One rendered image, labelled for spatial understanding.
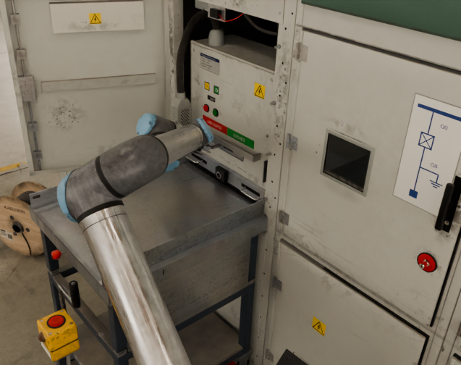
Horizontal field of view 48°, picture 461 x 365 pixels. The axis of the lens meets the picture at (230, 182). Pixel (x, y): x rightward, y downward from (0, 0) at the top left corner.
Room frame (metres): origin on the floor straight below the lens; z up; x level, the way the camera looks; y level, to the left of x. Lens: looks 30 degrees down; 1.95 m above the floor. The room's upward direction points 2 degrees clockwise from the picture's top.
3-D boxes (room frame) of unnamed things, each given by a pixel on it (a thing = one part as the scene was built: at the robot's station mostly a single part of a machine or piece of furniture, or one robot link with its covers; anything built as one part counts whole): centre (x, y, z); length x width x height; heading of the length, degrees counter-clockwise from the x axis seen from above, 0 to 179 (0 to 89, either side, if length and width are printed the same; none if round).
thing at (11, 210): (2.52, 1.17, 0.20); 0.40 x 0.22 x 0.40; 71
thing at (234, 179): (1.92, 0.01, 0.89); 0.54 x 0.05 x 0.06; 41
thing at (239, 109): (1.91, 0.02, 1.15); 0.48 x 0.01 x 0.48; 41
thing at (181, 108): (2.02, 0.21, 1.09); 0.08 x 0.05 x 0.17; 131
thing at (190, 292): (1.66, 0.31, 0.46); 0.64 x 0.58 x 0.66; 131
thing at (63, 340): (1.02, 0.46, 0.85); 0.08 x 0.08 x 0.10; 41
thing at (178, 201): (1.66, 0.31, 0.82); 0.68 x 0.62 x 0.06; 131
